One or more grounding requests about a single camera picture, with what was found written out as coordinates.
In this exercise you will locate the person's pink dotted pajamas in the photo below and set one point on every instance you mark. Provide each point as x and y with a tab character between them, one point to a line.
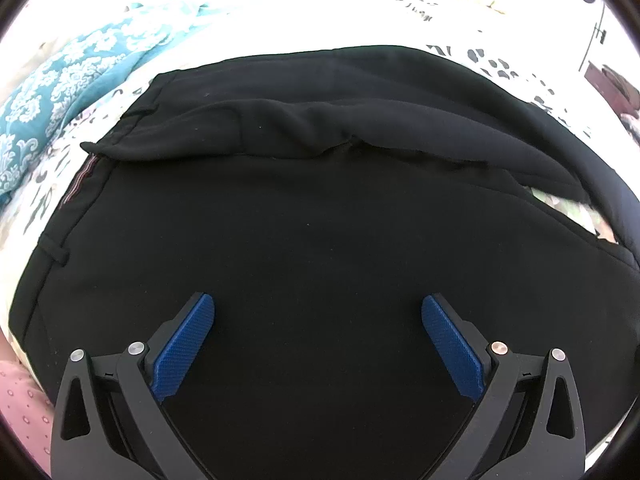
20	400

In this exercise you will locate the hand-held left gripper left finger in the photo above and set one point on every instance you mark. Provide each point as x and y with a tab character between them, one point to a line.
185	345

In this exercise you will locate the teal patterned pillow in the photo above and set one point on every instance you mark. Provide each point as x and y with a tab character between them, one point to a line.
75	75

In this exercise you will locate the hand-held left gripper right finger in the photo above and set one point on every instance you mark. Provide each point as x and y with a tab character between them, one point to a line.
450	345

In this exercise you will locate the black pants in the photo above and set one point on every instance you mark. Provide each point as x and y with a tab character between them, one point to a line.
300	235

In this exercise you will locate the floral leaf print bedsheet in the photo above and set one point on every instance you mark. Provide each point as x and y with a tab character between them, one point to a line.
500	25

